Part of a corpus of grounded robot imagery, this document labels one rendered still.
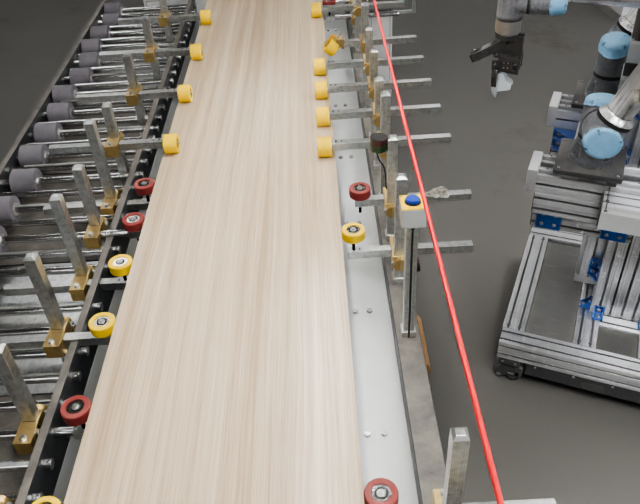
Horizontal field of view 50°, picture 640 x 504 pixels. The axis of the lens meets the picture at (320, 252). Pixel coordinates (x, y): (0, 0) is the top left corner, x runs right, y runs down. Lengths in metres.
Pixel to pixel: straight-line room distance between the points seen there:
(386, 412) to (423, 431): 0.18
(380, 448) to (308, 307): 0.46
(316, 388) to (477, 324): 1.58
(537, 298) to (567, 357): 0.37
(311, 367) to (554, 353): 1.30
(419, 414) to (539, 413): 1.04
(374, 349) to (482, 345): 0.99
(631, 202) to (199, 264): 1.45
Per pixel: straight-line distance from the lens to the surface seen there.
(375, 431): 2.14
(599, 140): 2.32
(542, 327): 3.08
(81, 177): 2.55
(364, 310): 2.48
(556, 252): 3.48
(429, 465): 1.98
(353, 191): 2.56
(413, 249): 2.04
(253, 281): 2.21
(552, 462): 2.91
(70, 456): 2.21
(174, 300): 2.20
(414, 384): 2.15
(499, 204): 4.11
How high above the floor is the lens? 2.34
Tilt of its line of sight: 39 degrees down
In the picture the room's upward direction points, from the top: 4 degrees counter-clockwise
